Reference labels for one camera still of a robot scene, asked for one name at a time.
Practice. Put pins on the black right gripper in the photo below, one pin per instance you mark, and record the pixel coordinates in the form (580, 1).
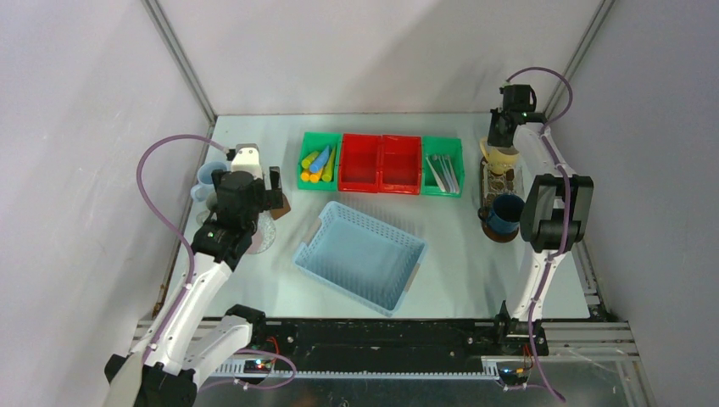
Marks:
(493, 139)

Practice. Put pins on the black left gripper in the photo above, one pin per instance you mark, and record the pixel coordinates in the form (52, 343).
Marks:
(275, 198)

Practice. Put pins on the glass jar with brown lid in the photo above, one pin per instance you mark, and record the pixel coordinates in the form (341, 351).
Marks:
(282, 210)

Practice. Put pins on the yellow ceramic mug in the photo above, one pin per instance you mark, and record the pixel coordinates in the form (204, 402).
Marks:
(499, 160)

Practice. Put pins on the lime green toothpaste tube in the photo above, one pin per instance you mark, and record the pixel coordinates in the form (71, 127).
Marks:
(309, 159)

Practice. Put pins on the blue toothpaste tube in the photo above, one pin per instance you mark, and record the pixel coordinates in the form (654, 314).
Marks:
(320, 161)

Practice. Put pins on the green bin with toothpaste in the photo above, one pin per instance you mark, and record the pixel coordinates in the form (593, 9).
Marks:
(317, 141)

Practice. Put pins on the clear glass rectangular container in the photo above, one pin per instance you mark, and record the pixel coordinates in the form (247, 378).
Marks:
(493, 185)

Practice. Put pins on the light blue ceramic mug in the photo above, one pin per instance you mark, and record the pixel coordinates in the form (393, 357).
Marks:
(204, 186)

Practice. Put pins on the green bin with toothbrushes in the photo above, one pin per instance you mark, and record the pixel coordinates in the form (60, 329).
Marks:
(435, 148)

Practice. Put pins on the dark blue ceramic mug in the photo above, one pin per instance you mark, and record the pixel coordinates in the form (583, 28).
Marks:
(503, 215)

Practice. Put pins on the light blue plastic basket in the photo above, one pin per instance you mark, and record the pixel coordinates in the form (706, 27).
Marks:
(361, 257)

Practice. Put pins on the red plastic bin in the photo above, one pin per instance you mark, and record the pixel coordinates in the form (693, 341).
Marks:
(380, 164)

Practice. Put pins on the grey ceramic mug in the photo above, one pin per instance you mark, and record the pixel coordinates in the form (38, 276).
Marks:
(209, 205)

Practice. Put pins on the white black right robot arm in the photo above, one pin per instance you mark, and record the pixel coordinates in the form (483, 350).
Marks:
(555, 214)

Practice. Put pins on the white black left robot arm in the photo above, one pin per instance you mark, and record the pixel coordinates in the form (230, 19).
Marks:
(166, 368)

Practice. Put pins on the yellow toothpaste tube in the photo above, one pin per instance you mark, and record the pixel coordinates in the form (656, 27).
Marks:
(304, 176)
(316, 177)

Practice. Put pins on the clear textured glass tray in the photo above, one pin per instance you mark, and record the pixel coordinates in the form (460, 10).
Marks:
(264, 236)

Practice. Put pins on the brown oval wooden tray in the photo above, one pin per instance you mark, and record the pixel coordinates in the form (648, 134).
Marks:
(493, 236)

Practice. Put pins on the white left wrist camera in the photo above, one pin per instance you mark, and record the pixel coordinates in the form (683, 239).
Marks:
(245, 157)

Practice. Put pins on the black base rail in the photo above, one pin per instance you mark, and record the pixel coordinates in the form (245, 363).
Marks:
(386, 346)

